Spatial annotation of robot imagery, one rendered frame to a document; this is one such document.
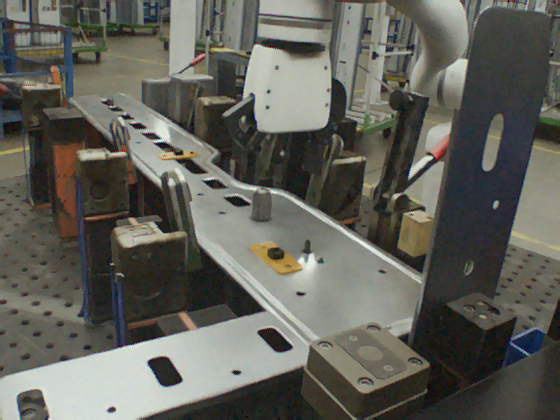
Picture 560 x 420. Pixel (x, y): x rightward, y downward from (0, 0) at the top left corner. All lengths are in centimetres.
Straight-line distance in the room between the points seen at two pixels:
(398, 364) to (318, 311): 18
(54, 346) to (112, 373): 57
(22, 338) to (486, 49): 94
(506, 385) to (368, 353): 13
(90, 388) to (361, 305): 31
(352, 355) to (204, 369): 15
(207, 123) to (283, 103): 67
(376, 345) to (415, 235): 29
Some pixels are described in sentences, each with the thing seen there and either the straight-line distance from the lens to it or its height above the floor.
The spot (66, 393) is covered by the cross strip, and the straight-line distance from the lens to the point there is 51.
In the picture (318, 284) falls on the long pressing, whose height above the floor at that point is 100.
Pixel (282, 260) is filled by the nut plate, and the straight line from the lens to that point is 71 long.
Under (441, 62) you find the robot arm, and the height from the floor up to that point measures 123.
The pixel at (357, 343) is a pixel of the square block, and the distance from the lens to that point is 47.
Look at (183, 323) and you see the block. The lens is 62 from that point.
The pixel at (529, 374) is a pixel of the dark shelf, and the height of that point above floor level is 103.
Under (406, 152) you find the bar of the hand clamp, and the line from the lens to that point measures 78.
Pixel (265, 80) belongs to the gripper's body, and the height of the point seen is 124.
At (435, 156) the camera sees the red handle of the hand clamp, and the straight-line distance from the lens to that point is 84.
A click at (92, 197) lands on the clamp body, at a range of 101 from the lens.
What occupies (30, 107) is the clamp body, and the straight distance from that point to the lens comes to 160.
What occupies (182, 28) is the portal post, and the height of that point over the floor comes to 101.
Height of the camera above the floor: 133
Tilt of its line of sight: 22 degrees down
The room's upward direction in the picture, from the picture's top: 5 degrees clockwise
